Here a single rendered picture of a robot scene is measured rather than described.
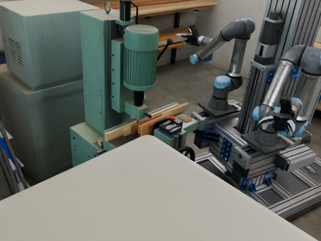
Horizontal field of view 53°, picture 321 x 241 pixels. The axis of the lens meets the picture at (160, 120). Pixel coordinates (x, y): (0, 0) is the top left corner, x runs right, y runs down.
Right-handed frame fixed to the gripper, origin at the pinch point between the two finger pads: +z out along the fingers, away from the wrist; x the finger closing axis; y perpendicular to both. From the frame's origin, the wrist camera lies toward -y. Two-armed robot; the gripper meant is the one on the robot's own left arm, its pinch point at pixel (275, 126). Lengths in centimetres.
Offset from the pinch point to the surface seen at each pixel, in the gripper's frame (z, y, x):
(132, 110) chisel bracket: 3, 9, 79
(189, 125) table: -26, 26, 58
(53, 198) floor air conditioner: 122, -55, -18
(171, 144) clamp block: 2, 24, 53
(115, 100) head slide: 5, 4, 90
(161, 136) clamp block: 2, 21, 60
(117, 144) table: 19, 23, 79
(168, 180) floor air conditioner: 117, -54, -22
